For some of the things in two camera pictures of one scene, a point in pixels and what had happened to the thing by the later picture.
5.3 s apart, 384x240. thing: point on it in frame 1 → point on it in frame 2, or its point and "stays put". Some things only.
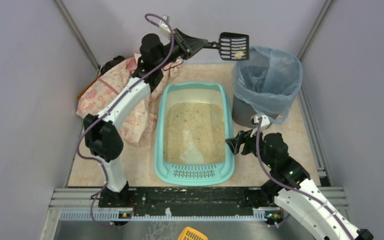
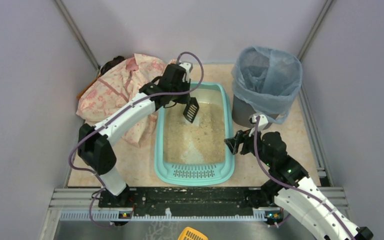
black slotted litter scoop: x=232 y=46 → x=191 y=109
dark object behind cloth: x=116 y=59 stays put
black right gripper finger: x=232 y=143 stays put
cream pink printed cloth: x=143 y=129 stays put
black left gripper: x=181 y=42 → x=181 y=98
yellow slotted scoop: x=190 y=233 stays put
